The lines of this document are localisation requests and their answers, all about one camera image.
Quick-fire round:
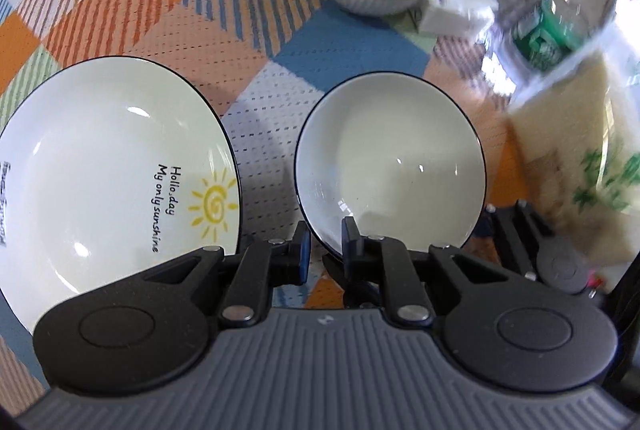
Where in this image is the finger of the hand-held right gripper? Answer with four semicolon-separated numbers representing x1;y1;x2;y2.
485;204;551;281

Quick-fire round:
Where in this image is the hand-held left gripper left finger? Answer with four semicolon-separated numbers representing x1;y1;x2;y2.
100;220;312;330

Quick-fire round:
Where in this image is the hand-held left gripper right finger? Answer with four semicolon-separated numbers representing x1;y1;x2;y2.
341;217;531;328

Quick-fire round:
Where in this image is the white plate with sun print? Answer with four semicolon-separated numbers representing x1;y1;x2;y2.
0;56;244;331

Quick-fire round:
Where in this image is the clear bag of rice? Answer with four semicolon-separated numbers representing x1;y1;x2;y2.
505;0;640;271

